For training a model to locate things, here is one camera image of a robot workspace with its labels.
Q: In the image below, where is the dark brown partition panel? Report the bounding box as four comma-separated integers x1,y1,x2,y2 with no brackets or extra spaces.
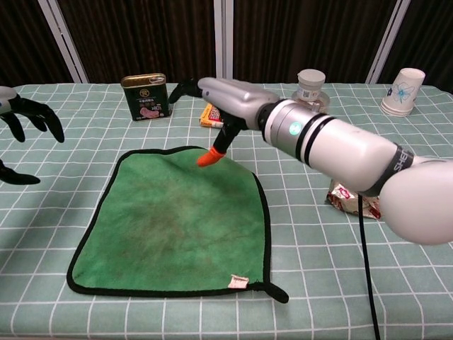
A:
58,0,217,84
0,0,74,96
232,0,399,84
378,0,453,95

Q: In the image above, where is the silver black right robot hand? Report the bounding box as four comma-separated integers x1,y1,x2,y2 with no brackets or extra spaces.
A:
168,76,280,167

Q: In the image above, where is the white partition post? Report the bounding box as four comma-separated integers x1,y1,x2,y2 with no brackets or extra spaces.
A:
213,0,234,81
365,0,411,85
38,0,88,84

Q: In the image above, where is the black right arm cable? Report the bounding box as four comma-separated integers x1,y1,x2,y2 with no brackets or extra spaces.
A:
357,191,382,340

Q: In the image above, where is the brown jar with white lid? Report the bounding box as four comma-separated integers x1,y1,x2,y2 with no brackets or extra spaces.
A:
292,68,331,115

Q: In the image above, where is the orange yellow snack box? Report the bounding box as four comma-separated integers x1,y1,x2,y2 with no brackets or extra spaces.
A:
200,103,225,129

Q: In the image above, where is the dark green luncheon meat tin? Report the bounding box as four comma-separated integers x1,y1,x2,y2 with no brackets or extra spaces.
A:
120,72,173,122

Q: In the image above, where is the gold red foil snack bag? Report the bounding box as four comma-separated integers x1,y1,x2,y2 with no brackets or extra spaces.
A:
326,178,385,220

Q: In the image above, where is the green white checked tablecloth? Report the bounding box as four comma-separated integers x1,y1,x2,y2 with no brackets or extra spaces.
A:
0,82,453,340

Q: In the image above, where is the white paper cups blue flower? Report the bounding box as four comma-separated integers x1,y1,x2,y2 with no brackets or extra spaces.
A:
380,67,426,118

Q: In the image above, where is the green cloth with black trim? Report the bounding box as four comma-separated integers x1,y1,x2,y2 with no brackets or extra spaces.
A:
67,145,290,305

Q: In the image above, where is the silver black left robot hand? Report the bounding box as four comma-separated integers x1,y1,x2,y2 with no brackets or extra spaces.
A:
0,86,66,186

